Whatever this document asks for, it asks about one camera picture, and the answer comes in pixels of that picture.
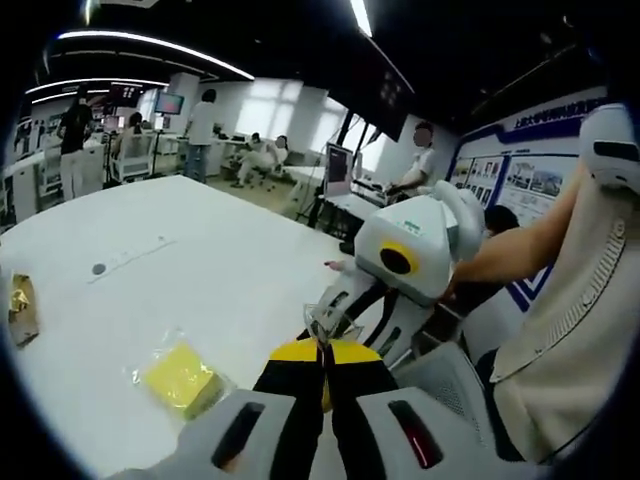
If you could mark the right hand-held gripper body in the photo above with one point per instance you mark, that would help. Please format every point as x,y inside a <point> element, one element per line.
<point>430,235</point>

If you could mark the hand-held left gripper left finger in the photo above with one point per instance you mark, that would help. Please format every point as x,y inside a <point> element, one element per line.
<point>280,430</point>

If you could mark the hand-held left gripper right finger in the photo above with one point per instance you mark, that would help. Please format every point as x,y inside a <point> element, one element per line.
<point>375,425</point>

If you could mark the rounded yellow silicone block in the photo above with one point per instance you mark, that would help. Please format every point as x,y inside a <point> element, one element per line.
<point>322,322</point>

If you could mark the square yellow silicone block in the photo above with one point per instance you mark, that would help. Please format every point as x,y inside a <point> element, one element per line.
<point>175,375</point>

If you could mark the grey mesh office chair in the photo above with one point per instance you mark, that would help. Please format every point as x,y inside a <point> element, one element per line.
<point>450,385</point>

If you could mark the computer monitor on desk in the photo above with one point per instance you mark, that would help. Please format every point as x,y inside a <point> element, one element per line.
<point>338,170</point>

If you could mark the large black display screen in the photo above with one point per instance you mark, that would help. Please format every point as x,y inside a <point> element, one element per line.
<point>392,85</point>

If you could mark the operator in beige vest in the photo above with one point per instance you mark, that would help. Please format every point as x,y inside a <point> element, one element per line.
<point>580,325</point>

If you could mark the white worn device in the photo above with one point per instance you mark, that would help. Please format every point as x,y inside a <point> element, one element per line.
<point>607,145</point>

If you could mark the window with white blinds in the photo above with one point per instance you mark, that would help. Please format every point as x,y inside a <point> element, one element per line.
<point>280,102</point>

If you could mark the straight ceiling light strip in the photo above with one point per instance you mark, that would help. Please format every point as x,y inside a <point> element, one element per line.
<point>361,15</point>

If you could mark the white office chair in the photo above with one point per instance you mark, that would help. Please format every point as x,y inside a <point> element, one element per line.
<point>137,155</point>

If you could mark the gold brown foil packet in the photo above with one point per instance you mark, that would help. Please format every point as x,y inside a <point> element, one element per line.
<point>22,310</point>

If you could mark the long curved ceiling light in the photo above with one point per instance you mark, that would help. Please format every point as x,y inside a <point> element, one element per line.
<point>165,46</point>

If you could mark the blue white wall poster board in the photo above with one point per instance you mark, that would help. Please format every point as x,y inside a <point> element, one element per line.
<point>525,170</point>

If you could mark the bright wall screen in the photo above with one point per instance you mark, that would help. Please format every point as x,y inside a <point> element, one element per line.
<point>169,103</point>

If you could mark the dark wall screen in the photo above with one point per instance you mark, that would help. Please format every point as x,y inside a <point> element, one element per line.
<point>128,94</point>

